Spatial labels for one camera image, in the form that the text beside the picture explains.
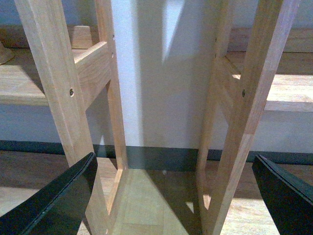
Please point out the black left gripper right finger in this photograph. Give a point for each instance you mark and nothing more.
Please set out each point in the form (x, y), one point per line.
(288, 199)

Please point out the wooden shelf unit right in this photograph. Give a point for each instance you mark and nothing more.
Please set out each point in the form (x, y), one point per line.
(272, 70)

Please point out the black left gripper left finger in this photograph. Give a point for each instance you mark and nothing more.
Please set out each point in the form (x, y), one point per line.
(59, 207)

